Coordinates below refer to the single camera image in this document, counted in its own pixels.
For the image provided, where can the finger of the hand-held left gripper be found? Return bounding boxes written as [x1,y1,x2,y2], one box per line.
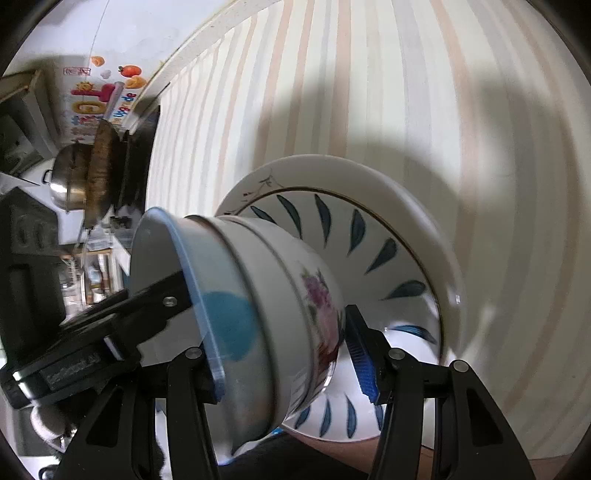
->
[108,270,193,357]

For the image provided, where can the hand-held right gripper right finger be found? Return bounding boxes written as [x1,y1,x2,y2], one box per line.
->
[345,304,536,480]

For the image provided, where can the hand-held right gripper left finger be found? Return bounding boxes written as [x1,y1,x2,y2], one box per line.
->
[55,346,227,480]

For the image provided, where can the blue rimmed white bowl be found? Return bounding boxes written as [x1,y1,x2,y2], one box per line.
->
[130,207,280,459]

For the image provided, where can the gold rimmed floral bowl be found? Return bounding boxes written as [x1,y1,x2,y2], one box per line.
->
[231,217,347,416]

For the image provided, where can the blue leaf pattern plate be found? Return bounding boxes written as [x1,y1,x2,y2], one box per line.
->
[231,187,445,441]

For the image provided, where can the large white floral plate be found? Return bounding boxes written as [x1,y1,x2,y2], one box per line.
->
[215,154,465,454]

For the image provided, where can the person's left hand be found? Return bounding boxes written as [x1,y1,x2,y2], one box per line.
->
[29,401,80,445]

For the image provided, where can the wooden rack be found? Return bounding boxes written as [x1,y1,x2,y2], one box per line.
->
[71,247,127,308]

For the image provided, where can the dark appliance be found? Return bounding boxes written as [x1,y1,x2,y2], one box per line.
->
[0,188,68,365]

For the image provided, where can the dark wok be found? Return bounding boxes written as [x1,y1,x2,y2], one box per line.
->
[83,117,126,228]

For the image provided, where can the black gas stove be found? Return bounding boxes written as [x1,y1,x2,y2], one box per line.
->
[115,105,161,210]

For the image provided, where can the stainless steel pot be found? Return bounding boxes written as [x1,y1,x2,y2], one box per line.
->
[43,143,95,214]

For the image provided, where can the striped table cover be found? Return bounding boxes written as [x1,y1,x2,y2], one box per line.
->
[139,0,591,460]

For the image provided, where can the colourful wall sticker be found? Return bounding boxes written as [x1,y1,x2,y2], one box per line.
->
[58,55,149,140]

